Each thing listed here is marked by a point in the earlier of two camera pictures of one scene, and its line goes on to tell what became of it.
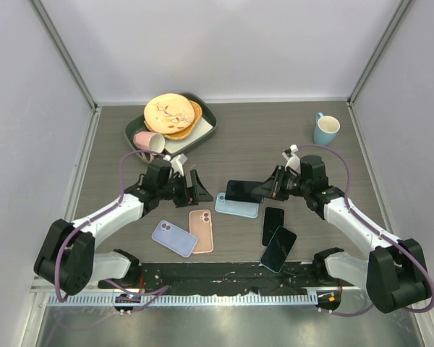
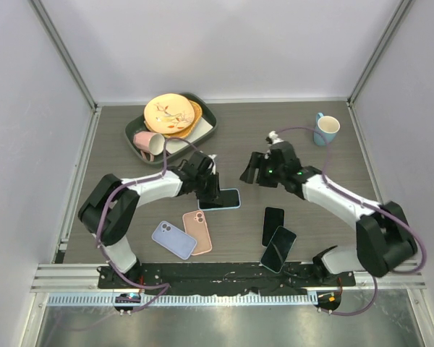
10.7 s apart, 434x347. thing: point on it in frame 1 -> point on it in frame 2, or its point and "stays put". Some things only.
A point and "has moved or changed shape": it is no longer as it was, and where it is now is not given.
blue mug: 327,126 stays put
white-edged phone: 273,217 stays put
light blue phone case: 236,207 -> 230,197
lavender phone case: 174,238 stays put
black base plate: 218,277 stays put
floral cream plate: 168,113 stays put
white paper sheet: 171,146 stays put
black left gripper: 198,192 -> 213,195
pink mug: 149,141 stays put
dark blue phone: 241,190 -> 230,198
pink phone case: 200,227 has moved or changed shape
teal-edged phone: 278,249 stays put
